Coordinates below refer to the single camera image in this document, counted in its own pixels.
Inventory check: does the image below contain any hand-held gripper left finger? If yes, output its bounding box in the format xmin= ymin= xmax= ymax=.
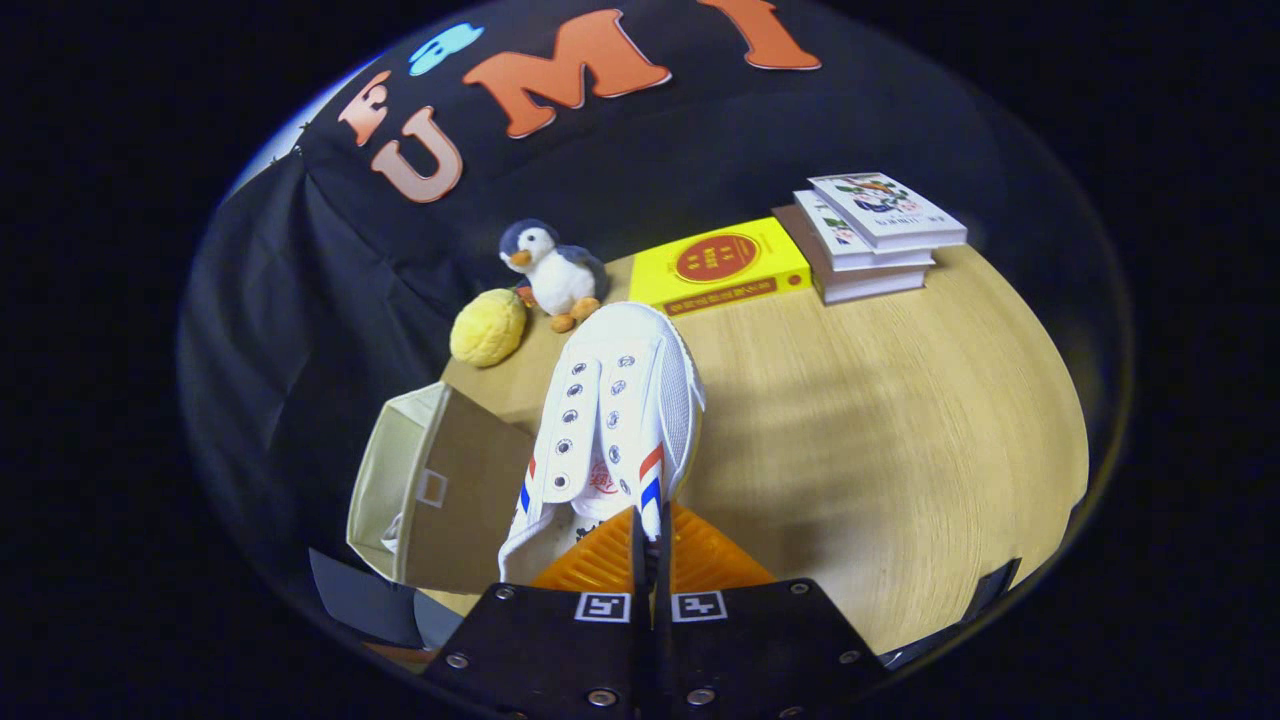
xmin=425 ymin=505 xmax=657 ymax=720

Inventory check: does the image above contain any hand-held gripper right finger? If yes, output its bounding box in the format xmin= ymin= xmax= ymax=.
xmin=655 ymin=500 xmax=891 ymax=720

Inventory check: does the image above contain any beige fabric storage box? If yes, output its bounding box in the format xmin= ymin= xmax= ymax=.
xmin=346 ymin=382 xmax=537 ymax=597

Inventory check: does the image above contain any yellow round plush toy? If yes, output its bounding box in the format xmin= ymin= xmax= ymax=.
xmin=449 ymin=288 xmax=528 ymax=369

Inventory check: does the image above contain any brown book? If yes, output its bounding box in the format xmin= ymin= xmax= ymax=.
xmin=772 ymin=203 xmax=932 ymax=305

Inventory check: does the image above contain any penguin plush toy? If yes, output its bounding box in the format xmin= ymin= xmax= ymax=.
xmin=498 ymin=218 xmax=609 ymax=334

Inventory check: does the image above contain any yellow book with red circle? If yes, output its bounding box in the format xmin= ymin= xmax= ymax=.
xmin=628 ymin=217 xmax=813 ymax=318

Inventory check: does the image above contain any white book with illustrated cover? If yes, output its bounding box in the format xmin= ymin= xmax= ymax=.
xmin=808 ymin=172 xmax=969 ymax=252

